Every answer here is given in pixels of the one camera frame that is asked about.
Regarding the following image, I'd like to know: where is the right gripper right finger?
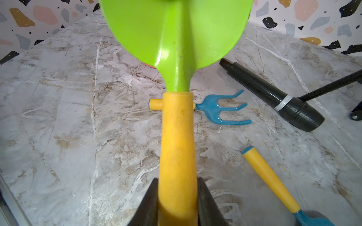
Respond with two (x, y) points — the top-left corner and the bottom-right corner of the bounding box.
(198, 177), (229, 226)

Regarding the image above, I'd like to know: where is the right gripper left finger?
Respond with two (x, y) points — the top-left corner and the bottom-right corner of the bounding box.
(127, 178), (158, 226)

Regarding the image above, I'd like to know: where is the green trowel yellow handle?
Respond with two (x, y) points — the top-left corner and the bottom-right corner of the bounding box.
(100, 1), (253, 226)

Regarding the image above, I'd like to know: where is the black microphone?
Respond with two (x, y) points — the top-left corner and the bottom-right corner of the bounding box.
(219, 58), (325, 132)

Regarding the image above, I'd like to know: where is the blue rake yellow handle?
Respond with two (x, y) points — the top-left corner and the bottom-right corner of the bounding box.
(148, 89), (252, 126)

